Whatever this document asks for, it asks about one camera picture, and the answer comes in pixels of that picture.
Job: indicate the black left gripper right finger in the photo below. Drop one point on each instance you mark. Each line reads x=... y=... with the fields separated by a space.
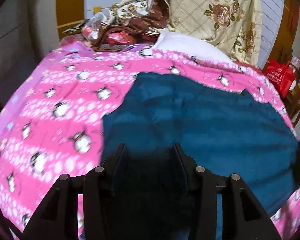
x=243 y=216

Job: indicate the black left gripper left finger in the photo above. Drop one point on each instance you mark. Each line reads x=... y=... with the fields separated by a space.
x=56 y=215

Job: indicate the teal puffer jacket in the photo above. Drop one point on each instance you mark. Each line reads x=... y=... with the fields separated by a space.
x=223 y=132

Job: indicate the pink penguin bed cover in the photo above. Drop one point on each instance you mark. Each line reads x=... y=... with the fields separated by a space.
x=53 y=124

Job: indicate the wooden shelf unit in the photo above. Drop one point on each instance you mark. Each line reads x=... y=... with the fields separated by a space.
x=293 y=98

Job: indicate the red plastic bag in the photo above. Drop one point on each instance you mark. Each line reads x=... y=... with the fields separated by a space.
x=281 y=76

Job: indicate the white pillow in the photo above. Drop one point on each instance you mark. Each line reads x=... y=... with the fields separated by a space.
x=191 y=46

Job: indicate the cream floral quilt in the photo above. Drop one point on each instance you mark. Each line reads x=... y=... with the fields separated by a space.
x=233 y=26

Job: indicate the brown floral bedding pile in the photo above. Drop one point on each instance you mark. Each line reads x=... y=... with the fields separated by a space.
x=142 y=20

